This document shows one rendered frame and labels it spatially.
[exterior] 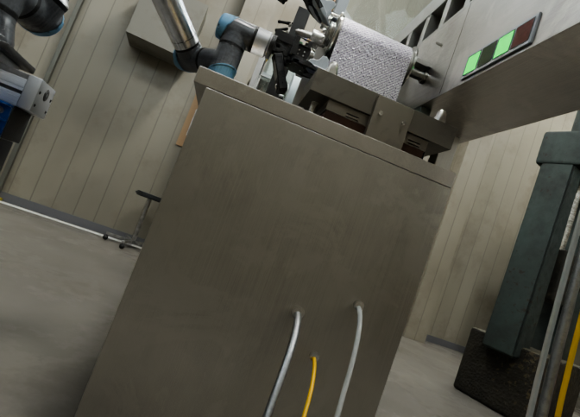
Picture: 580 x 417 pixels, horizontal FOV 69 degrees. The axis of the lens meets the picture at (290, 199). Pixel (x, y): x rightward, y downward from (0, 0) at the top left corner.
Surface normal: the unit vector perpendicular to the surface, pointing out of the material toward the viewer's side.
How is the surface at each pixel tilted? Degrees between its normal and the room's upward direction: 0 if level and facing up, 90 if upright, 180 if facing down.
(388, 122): 90
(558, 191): 89
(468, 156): 90
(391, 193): 90
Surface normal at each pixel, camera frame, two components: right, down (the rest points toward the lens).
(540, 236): -0.77, -0.36
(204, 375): 0.17, -0.03
